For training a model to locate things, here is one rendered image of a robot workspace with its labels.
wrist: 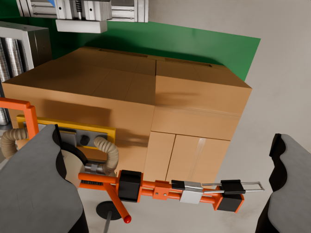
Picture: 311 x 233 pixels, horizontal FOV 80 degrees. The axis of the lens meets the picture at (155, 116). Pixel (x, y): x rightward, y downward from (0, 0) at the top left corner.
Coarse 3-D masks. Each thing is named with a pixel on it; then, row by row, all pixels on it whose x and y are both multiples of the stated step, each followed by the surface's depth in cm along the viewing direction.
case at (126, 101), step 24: (48, 72) 88; (72, 72) 94; (96, 72) 99; (120, 72) 106; (24, 96) 74; (48, 96) 74; (72, 96) 74; (96, 96) 74; (120, 96) 78; (144, 96) 82; (72, 120) 80; (96, 120) 79; (120, 120) 79; (144, 120) 79; (24, 144) 86; (120, 144) 86; (144, 144) 85; (120, 168) 93
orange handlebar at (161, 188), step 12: (12, 108) 49; (24, 108) 49; (36, 120) 52; (36, 132) 53; (96, 180) 61; (108, 180) 62; (156, 180) 64; (144, 192) 64; (156, 192) 63; (168, 192) 63
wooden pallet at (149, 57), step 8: (80, 48) 143; (88, 48) 147; (96, 48) 151; (136, 56) 145; (144, 56) 156; (152, 56) 153; (160, 56) 157; (192, 64) 148; (200, 64) 158; (208, 64) 158
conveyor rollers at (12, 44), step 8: (0, 40) 105; (8, 40) 101; (16, 40) 104; (0, 48) 105; (8, 48) 104; (16, 48) 105; (24, 48) 104; (0, 56) 107; (16, 56) 106; (0, 64) 108; (16, 64) 108; (0, 72) 110; (8, 72) 113; (16, 72) 110; (0, 80) 113; (0, 96) 121; (0, 112) 124; (0, 120) 126
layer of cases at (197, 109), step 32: (96, 64) 113; (128, 64) 123; (160, 64) 134; (160, 96) 117; (192, 96) 117; (224, 96) 116; (160, 128) 128; (192, 128) 128; (224, 128) 128; (160, 160) 143; (192, 160) 142
